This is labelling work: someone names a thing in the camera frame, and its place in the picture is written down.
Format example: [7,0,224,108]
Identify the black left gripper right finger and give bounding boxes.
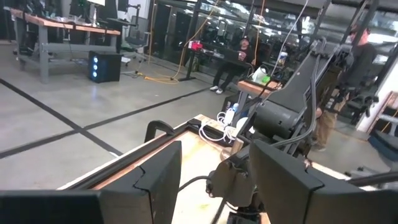
[249,139,398,224]

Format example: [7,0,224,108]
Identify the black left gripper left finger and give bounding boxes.
[0,141,183,224]

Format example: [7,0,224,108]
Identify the black table clamp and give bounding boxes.
[144,119,176,144]

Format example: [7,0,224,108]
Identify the small wooden table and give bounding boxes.
[236,79,282,98]

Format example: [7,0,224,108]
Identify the dark blue chair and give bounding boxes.
[368,113,398,162]

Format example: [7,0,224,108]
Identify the white jug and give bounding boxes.
[251,65,271,85]

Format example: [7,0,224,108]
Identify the black standing desk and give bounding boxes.
[178,46,252,82]

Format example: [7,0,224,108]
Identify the person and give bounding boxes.
[310,21,379,152]
[209,35,255,95]

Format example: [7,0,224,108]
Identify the black computer tower blue lights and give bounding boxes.
[87,50,123,84]

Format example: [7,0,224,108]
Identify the red box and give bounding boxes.
[187,40,204,52]

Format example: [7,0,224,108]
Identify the wood-top grey workbench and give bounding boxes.
[10,7,122,84]

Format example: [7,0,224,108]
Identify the black aluminium table frame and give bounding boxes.
[57,117,237,191]

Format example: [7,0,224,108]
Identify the white lamp cable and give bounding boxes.
[198,102,240,144]

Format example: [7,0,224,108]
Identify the yellow floor cable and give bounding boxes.
[136,0,219,85]

